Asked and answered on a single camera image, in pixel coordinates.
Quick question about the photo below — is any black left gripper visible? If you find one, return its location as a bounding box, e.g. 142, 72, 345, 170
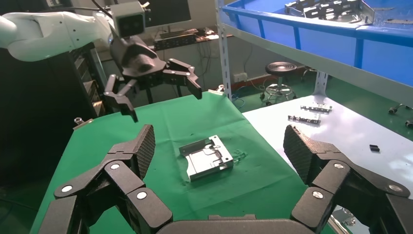
103, 35, 203, 123

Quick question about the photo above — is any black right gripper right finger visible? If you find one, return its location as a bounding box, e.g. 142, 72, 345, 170
283, 125, 413, 234

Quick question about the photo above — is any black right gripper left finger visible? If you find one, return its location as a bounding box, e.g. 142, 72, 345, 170
38, 124, 174, 234

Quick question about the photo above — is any stamped sheet metal bracket part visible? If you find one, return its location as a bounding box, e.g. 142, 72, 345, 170
284, 0, 310, 15
178, 135, 234, 182
303, 0, 376, 25

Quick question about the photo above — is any white paper sheet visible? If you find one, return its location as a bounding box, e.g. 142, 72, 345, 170
242, 94, 413, 199

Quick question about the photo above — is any green table cloth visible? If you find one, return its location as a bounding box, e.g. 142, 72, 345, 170
29, 91, 336, 234

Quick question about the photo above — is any black desktop device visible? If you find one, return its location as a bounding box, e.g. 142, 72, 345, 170
154, 32, 197, 51

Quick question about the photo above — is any silver binder clip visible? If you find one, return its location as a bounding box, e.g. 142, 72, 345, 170
208, 84, 226, 96
73, 117, 94, 130
332, 210, 356, 227

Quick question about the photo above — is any office desk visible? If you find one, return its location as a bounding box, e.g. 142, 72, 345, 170
142, 27, 235, 104

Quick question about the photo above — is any black computer monitor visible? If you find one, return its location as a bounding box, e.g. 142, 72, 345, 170
141, 0, 192, 33

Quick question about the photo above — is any chair wheel base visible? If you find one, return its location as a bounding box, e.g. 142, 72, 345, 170
260, 61, 298, 107

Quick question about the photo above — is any blue plastic bin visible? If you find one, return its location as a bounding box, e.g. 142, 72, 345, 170
223, 0, 413, 88

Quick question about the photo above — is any grey tape strip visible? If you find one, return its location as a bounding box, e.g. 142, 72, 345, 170
385, 18, 413, 25

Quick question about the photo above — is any small silver rail part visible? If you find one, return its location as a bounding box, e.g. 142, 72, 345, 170
287, 115, 321, 125
300, 104, 333, 114

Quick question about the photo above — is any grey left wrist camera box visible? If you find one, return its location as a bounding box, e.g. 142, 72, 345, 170
111, 0, 147, 39

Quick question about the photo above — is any white perforated shelf post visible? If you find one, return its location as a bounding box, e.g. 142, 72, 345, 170
314, 71, 329, 96
215, 0, 233, 99

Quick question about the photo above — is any blue cable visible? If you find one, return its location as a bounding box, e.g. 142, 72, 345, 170
229, 86, 247, 109

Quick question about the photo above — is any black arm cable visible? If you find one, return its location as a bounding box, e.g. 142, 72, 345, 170
91, 0, 113, 20

